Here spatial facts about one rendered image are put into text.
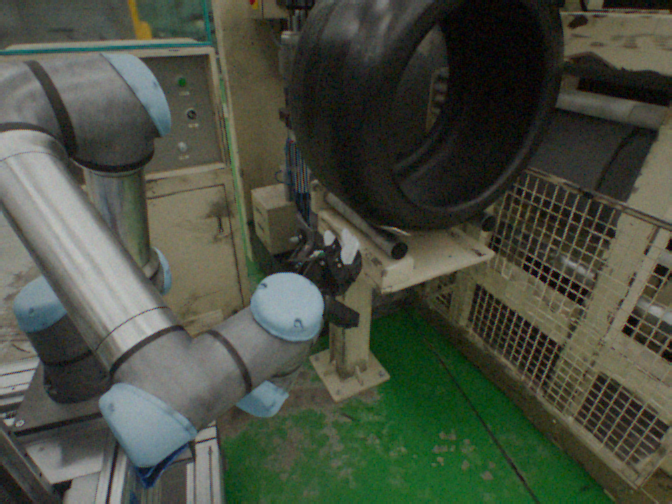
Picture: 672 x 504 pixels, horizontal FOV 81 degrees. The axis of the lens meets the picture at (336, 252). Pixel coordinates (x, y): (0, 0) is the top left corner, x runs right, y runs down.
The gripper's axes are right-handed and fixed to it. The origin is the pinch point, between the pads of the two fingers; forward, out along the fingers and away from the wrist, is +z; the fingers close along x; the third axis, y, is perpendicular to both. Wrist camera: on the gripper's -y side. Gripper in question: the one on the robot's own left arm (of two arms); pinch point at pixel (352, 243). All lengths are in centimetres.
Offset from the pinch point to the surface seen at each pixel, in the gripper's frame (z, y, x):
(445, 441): 22, -107, 13
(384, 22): 16.7, 30.8, -12.4
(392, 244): 15.7, -11.8, 0.3
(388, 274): 12.8, -18.1, 2.7
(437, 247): 35.3, -27.8, -2.3
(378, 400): 30, -98, 40
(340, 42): 15.7, 30.7, -4.4
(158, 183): 30, 13, 78
